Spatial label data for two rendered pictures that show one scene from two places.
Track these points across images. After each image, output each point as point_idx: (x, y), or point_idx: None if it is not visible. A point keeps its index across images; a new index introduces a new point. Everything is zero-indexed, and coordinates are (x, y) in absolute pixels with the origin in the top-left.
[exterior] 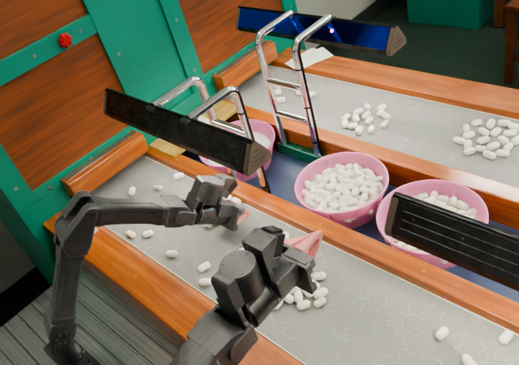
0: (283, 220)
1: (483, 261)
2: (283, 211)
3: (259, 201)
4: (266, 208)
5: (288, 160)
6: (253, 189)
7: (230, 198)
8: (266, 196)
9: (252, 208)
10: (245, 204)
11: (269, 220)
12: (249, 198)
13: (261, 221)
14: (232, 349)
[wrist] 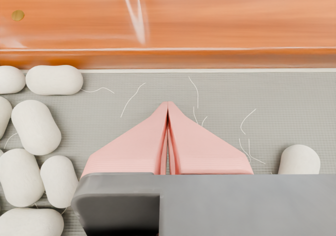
0: (309, 64)
1: None
2: (311, 27)
3: (170, 37)
4: (229, 53)
5: None
6: None
7: (19, 81)
8: (174, 1)
9: (140, 75)
10: (98, 73)
11: (250, 86)
12: (112, 44)
13: (224, 106)
14: None
